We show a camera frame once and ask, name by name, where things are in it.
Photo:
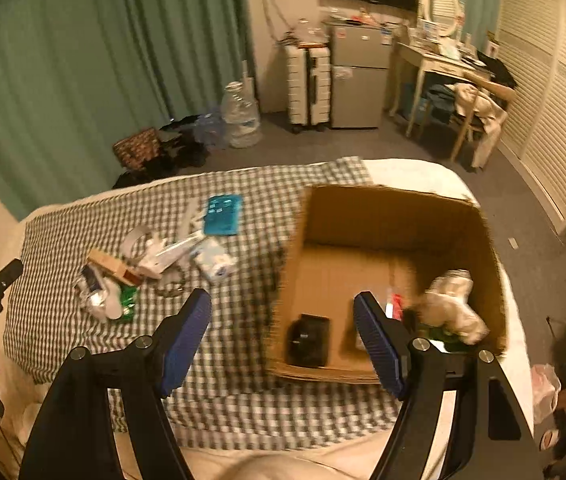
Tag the white shutter doors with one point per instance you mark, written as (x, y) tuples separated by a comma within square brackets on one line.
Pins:
[(548, 85)]

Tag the white dressing table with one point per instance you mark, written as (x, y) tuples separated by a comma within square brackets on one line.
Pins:
[(433, 65)]

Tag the grey small fridge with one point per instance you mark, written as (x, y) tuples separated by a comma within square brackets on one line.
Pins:
[(360, 80)]

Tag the white tissue packet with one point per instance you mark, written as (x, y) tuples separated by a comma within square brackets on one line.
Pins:
[(213, 259)]

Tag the wooden chair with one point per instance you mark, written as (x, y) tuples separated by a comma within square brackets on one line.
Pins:
[(488, 87)]

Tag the teal packet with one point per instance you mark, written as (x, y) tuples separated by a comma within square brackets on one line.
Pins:
[(222, 214)]

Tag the wooden block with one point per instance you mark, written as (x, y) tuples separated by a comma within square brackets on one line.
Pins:
[(110, 265)]

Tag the white tube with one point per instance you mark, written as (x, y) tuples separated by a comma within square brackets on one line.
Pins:
[(180, 250)]

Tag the black clothes pile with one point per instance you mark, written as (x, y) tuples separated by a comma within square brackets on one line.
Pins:
[(183, 152)]

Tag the cream cloth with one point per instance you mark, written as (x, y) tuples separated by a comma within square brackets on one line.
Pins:
[(488, 120)]

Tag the white oval mirror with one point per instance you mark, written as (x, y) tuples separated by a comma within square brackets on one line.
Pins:
[(440, 7)]

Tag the green snack packet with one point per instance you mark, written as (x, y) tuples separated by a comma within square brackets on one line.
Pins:
[(127, 302)]

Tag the grey checked blanket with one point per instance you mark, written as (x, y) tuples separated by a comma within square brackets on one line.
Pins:
[(243, 240)]

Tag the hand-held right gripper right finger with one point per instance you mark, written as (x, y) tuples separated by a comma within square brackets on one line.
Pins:
[(378, 345)]

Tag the blue bottle pack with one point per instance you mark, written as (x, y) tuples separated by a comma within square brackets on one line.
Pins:
[(210, 130)]

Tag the silver wrapper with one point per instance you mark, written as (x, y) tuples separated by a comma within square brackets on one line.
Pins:
[(95, 292)]

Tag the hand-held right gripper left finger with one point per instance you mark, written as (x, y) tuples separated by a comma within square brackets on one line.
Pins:
[(185, 345)]

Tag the green item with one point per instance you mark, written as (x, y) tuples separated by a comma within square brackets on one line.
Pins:
[(443, 340)]

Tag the small red packet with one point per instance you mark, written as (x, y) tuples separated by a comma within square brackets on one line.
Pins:
[(395, 306)]

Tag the small black case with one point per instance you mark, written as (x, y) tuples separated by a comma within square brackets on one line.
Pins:
[(308, 340)]

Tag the brown cardboard box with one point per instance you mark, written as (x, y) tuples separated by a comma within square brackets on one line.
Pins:
[(343, 270)]

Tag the white figurine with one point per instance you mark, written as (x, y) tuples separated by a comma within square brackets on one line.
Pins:
[(155, 265)]

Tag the patterned brown bag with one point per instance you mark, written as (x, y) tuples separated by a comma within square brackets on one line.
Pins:
[(135, 149)]

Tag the white plastic bag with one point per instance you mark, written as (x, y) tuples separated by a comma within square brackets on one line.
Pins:
[(545, 390), (450, 305)]

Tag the large clear water bottle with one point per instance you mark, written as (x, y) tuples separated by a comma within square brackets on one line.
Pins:
[(240, 115)]

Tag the white tape roll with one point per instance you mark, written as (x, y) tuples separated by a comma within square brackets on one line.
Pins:
[(135, 240)]

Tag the white suitcase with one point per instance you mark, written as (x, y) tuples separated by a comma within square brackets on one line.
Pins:
[(308, 90)]

